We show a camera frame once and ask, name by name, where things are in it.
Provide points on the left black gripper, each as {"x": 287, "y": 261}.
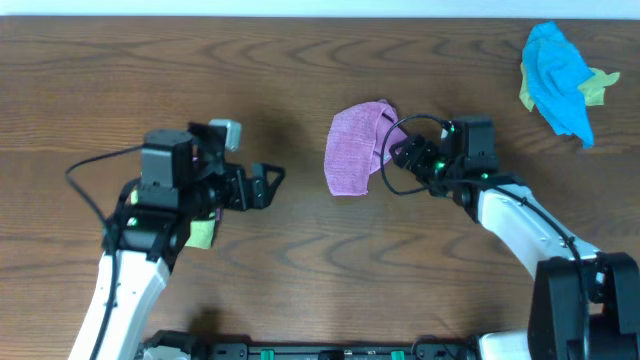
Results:
{"x": 248, "y": 189}

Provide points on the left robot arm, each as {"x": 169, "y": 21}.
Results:
{"x": 177, "y": 201}

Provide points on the blue crumpled cloth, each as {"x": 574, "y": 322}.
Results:
{"x": 555, "y": 69}

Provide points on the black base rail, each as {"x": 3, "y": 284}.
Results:
{"x": 320, "y": 351}

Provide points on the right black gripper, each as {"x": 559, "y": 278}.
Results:
{"x": 412, "y": 145}

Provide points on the folded green cloth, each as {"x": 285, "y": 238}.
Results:
{"x": 155, "y": 229}

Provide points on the purple microfiber cloth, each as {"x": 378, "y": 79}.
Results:
{"x": 355, "y": 148}

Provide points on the yellow-green crumpled cloth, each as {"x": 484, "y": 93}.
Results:
{"x": 593, "y": 89}

